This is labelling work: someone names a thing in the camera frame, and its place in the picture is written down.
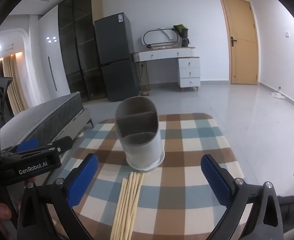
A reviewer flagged white wardrobe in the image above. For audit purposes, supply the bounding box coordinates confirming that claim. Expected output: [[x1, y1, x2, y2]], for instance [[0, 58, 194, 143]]
[[38, 5, 71, 100]]

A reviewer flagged dark glass cabinet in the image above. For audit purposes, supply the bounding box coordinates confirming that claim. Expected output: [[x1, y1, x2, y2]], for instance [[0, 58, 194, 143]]
[[58, 0, 106, 102]]

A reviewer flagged white grey utensil holder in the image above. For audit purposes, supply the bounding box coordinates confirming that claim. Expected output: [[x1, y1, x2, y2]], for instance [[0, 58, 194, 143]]
[[114, 96, 165, 172]]

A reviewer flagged dark grey refrigerator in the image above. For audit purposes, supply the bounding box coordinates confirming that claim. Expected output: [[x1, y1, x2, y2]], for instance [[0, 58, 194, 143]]
[[94, 12, 140, 102]]

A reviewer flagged beige curtain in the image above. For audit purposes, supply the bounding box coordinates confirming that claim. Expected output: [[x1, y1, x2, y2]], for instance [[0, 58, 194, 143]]
[[2, 54, 29, 115]]

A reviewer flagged checkered tablecloth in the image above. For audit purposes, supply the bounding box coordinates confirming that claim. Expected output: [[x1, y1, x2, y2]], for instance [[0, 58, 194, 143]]
[[47, 112, 253, 240]]

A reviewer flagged oval mirror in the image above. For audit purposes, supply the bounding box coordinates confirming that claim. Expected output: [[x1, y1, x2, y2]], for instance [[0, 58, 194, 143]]
[[142, 27, 181, 49]]

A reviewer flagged wooden door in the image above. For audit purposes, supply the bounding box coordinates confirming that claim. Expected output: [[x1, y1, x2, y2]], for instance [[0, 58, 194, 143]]
[[218, 0, 259, 85]]

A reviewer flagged white vanity desk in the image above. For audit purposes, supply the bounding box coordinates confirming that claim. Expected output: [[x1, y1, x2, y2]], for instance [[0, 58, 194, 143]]
[[132, 46, 201, 92]]

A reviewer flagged bundle of wooden chopsticks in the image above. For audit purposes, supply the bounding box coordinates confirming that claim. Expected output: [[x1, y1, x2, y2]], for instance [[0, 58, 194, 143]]
[[109, 172, 145, 240]]

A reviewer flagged gold frame stool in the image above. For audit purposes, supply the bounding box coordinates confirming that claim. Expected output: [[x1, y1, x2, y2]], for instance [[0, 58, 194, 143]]
[[137, 62, 150, 97]]

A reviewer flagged grey bed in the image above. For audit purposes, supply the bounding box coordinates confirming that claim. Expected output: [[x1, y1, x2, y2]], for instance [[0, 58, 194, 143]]
[[0, 92, 94, 153]]

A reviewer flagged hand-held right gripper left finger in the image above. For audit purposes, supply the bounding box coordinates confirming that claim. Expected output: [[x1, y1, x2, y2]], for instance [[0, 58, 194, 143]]
[[17, 153, 99, 240]]

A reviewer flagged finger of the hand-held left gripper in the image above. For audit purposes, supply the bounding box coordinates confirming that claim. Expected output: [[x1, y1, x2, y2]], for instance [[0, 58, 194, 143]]
[[1, 139, 41, 157], [40, 136, 73, 155]]

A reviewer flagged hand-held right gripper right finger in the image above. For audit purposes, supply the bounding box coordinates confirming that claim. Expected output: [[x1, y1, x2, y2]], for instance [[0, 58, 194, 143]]
[[201, 154, 283, 240]]

